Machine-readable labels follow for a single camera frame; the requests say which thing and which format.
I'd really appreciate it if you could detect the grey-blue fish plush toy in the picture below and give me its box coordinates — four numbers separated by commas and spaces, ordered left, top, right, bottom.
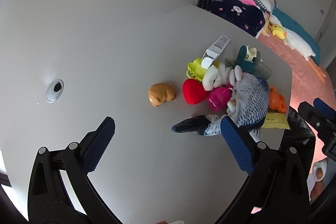
172, 65, 269, 139

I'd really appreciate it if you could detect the yellow-green flower-shaped container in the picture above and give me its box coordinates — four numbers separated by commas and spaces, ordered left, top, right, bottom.
186, 57, 219, 82

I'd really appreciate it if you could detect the yellow duck plush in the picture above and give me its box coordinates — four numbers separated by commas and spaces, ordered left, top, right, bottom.
270, 25, 288, 41

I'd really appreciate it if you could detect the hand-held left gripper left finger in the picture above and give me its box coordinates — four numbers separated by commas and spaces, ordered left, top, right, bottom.
28, 116, 124, 224

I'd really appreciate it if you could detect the white orange slipper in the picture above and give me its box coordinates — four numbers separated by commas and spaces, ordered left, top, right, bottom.
312, 157, 329, 182
310, 182, 326, 201

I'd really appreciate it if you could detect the white cardboard box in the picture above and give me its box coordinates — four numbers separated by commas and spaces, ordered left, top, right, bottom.
202, 34, 231, 69

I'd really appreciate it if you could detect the white plush toy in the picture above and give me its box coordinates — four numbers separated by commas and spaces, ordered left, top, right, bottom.
202, 67, 229, 91

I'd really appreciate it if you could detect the yellow paper note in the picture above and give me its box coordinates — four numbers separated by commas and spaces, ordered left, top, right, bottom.
262, 112, 291, 130

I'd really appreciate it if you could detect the teal tape dispenser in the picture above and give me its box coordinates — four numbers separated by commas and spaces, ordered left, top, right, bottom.
234, 45, 261, 75

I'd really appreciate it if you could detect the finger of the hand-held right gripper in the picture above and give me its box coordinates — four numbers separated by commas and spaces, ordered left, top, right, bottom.
314, 97, 336, 122
298, 101, 336, 136

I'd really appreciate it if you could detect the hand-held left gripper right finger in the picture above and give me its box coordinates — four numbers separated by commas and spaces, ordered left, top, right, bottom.
214, 116, 310, 224

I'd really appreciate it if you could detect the white goose plush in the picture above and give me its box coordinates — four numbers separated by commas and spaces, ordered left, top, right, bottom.
268, 14, 316, 61

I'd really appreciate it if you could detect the pink plastic toy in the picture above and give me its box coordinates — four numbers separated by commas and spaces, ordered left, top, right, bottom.
207, 87, 233, 111

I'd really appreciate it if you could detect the desk cable grommet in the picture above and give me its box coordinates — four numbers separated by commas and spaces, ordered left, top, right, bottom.
46, 79, 64, 102

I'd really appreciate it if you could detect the salmon bed sheet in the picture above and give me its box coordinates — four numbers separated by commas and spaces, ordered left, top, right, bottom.
256, 30, 335, 114

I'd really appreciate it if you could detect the patchwork pillow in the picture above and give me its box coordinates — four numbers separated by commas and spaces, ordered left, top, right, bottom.
252, 0, 277, 14

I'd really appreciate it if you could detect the orange plastic toy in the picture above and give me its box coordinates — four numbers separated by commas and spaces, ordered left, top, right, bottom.
268, 86, 287, 114

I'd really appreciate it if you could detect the brown plush toy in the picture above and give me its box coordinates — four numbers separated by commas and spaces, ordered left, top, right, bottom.
148, 83, 177, 107

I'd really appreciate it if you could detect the navy rabbit-print blanket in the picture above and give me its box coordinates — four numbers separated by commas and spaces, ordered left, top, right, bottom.
207, 0, 267, 38

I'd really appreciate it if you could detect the red heart toy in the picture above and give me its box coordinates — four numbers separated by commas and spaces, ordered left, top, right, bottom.
183, 78, 209, 104

